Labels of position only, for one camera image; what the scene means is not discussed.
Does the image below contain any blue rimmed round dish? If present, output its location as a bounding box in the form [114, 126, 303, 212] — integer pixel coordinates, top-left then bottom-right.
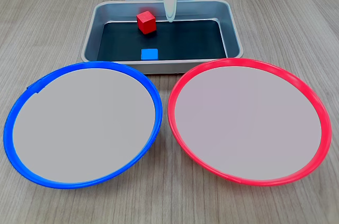
[3, 61, 163, 190]

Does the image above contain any blue cube block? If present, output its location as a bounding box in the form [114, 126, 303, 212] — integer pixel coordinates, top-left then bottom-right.
[140, 48, 159, 61]

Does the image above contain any red cube block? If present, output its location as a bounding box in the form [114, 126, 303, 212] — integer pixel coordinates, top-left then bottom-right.
[136, 11, 157, 35]

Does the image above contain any silver metal tray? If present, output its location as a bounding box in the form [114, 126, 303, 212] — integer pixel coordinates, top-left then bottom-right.
[81, 0, 244, 75]

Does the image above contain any red rimmed round dish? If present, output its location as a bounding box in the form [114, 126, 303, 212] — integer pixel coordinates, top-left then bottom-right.
[167, 58, 332, 187]

